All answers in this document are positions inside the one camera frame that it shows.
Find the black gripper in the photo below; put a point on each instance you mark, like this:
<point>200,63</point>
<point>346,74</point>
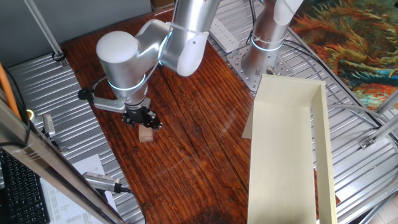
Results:
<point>139,114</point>

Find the small wooden cube block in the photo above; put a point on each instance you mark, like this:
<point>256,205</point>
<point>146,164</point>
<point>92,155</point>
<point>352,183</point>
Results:
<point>146,135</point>

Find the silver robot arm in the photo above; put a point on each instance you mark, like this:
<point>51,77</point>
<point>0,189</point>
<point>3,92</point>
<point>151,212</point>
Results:
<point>124,68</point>

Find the cream wooden shelf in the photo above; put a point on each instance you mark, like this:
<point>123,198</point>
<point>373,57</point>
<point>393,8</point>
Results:
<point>280,155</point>

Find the brown wood-grain board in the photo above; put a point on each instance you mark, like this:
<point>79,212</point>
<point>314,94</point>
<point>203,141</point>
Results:
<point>186,140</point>

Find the printed paper sheet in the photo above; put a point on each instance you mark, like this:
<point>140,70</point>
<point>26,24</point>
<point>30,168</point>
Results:
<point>62,205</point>

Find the white power strip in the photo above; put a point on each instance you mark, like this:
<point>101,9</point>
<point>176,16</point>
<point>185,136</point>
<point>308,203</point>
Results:
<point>225,39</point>

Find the orange tube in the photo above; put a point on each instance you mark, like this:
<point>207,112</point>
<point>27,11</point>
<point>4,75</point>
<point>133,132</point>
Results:
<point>7,90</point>

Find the black keyboard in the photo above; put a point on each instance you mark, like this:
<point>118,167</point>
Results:
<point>21,193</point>

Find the colourful painted cloth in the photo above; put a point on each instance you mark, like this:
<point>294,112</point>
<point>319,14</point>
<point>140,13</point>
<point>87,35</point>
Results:
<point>351,46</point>

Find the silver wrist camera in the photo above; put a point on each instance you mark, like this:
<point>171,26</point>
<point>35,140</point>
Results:
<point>109,105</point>

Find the silver ribbed exterior camera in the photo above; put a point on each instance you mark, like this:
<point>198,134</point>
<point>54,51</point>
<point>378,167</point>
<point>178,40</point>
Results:
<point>99,181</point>

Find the small silver bracket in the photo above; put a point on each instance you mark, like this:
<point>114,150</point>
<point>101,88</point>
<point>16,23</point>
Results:
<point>48,124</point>

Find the metal frame beam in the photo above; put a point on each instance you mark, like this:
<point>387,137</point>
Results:
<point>46,158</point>

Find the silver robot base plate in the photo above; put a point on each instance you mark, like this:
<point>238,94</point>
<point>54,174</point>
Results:
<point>248,81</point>

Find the aluminium frame pole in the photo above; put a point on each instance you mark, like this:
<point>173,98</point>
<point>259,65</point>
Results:
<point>43,29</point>

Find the aluminium frame strut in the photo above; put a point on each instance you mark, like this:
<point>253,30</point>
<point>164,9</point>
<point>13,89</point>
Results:
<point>382,130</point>
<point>388,101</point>

